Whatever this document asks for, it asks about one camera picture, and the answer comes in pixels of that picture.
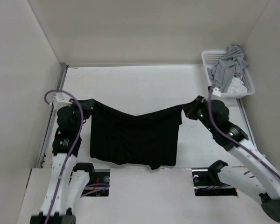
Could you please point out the grey tank top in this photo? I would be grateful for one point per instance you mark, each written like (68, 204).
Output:
(228, 67)

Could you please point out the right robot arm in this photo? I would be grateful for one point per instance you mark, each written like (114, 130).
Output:
(262, 180)

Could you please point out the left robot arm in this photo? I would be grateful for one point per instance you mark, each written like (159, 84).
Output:
(68, 177)

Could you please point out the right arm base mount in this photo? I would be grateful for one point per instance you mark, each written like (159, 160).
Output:
(206, 181)

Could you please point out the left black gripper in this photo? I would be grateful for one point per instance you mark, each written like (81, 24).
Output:
(74, 103)

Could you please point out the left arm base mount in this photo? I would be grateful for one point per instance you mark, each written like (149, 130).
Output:
(98, 186)

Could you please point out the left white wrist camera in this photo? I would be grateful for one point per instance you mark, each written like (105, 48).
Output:
(59, 100)

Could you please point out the black tank top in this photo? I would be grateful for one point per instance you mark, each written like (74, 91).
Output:
(149, 139)

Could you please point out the white plastic basket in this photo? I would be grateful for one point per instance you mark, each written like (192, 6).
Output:
(210, 58)

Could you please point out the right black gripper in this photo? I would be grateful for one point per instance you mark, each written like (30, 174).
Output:
(200, 101)

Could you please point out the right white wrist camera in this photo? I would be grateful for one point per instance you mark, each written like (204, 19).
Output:
(214, 92)

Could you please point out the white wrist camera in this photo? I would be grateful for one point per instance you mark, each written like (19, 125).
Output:
(59, 100)
(214, 92)

